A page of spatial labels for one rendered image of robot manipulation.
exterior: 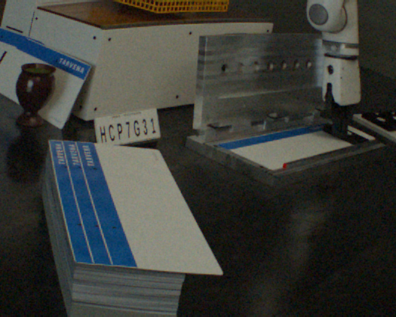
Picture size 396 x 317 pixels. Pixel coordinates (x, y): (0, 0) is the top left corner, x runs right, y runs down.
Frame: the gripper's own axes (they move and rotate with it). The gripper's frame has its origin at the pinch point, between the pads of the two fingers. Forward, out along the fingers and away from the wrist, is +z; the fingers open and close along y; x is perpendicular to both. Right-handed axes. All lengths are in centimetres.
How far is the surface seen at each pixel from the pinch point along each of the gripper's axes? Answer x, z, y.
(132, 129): 16.9, -2.1, -44.0
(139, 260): -28, 2, -91
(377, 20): 95, -18, 200
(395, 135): -1.9, 4.2, 26.1
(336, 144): -1.2, 3.0, -3.6
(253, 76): 10.9, -10.2, -16.8
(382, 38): 93, -9, 201
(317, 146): -0.1, 2.7, -9.5
